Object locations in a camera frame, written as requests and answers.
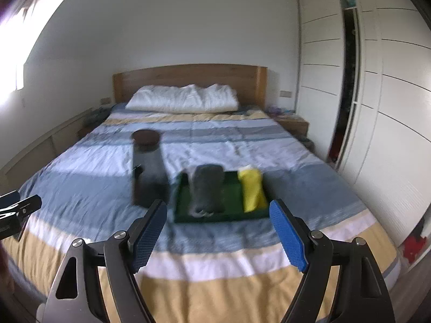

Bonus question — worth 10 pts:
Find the dark glass jar wooden lid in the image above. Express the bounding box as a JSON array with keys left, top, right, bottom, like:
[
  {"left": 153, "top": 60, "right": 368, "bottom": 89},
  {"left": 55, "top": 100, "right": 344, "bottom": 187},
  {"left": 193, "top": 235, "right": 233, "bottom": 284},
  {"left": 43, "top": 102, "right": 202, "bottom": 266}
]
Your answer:
[{"left": 131, "top": 129, "right": 170, "bottom": 207}]

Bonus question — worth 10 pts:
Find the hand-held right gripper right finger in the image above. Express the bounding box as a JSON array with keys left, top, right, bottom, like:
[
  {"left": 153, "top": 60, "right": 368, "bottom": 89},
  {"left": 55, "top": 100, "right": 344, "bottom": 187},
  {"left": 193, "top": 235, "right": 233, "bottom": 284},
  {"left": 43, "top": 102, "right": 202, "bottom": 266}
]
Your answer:
[{"left": 269, "top": 199, "right": 396, "bottom": 323}]

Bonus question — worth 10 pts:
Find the bright window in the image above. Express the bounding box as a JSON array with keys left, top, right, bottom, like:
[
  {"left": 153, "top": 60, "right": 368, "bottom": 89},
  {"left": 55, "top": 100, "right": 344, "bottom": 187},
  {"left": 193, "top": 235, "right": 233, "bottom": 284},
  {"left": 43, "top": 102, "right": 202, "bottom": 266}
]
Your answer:
[{"left": 0, "top": 0, "right": 39, "bottom": 108}]

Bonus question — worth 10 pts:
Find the facial tissue pack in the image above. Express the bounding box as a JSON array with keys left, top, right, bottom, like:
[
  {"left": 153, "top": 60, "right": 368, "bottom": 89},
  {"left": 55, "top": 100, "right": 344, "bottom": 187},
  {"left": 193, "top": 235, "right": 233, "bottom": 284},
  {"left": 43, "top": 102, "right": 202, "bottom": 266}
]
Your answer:
[{"left": 237, "top": 165, "right": 267, "bottom": 213}]

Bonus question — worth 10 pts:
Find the white wardrobe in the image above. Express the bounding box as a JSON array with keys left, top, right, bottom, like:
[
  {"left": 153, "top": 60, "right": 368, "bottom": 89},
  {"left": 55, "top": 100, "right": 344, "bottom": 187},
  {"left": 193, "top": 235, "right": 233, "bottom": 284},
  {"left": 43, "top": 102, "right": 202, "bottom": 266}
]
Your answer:
[{"left": 296, "top": 0, "right": 431, "bottom": 246}]

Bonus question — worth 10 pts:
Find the striped bed blanket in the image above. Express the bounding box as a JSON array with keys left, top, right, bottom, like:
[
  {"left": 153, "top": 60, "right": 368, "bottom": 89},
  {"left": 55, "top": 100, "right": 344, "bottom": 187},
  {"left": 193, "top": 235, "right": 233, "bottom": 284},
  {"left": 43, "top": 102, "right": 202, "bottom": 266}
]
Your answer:
[{"left": 0, "top": 109, "right": 401, "bottom": 323}]

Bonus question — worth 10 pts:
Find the grey cloth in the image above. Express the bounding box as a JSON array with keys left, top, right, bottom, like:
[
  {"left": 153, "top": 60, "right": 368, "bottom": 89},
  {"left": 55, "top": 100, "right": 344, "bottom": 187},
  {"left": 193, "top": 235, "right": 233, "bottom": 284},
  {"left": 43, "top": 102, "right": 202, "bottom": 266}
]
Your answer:
[{"left": 189, "top": 164, "right": 225, "bottom": 216}]

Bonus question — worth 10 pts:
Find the white pillow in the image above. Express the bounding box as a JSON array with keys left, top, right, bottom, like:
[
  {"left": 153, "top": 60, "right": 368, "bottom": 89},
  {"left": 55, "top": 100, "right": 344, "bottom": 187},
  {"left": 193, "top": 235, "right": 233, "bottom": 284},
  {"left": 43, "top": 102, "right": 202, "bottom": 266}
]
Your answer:
[{"left": 125, "top": 84, "right": 239, "bottom": 113}]

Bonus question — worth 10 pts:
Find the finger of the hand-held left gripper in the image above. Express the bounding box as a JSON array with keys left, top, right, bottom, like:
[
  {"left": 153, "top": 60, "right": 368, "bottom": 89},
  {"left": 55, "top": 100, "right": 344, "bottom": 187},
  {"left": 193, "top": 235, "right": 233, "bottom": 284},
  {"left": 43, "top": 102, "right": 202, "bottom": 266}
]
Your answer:
[{"left": 0, "top": 190, "right": 43, "bottom": 241}]

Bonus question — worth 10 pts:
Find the green tray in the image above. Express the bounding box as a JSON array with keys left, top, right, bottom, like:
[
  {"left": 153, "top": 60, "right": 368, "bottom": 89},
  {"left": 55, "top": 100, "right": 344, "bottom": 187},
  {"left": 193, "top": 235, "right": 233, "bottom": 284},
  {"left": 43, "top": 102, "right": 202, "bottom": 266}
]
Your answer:
[{"left": 173, "top": 170, "right": 270, "bottom": 223}]

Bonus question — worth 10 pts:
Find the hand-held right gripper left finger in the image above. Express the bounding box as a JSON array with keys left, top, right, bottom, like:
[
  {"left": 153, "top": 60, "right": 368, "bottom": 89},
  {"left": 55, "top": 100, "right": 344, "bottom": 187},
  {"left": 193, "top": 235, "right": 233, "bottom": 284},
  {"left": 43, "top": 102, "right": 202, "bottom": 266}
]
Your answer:
[{"left": 35, "top": 199, "right": 168, "bottom": 323}]

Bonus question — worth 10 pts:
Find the red garment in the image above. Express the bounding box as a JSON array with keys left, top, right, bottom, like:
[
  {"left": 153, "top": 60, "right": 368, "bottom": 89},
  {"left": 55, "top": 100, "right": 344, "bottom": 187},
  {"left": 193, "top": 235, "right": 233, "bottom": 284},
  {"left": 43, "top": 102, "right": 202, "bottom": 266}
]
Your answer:
[{"left": 402, "top": 223, "right": 429, "bottom": 264}]

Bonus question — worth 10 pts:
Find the wooden side ledge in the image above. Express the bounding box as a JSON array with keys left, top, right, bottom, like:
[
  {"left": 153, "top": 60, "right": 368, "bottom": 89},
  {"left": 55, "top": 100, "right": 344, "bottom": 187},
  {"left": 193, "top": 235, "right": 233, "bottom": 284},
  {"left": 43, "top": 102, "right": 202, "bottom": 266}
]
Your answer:
[{"left": 0, "top": 108, "right": 95, "bottom": 182}]

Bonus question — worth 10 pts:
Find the wooden nightstand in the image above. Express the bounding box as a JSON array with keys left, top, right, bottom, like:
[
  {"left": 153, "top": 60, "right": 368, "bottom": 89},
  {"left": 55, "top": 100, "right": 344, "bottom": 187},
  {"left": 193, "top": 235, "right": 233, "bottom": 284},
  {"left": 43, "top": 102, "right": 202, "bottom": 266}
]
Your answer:
[{"left": 274, "top": 116, "right": 310, "bottom": 137}]

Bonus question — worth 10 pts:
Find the wooden headboard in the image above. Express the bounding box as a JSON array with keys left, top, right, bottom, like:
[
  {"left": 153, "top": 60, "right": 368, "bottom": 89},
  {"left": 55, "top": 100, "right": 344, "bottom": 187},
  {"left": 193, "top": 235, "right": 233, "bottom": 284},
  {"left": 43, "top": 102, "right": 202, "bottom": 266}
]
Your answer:
[{"left": 112, "top": 64, "right": 268, "bottom": 108}]

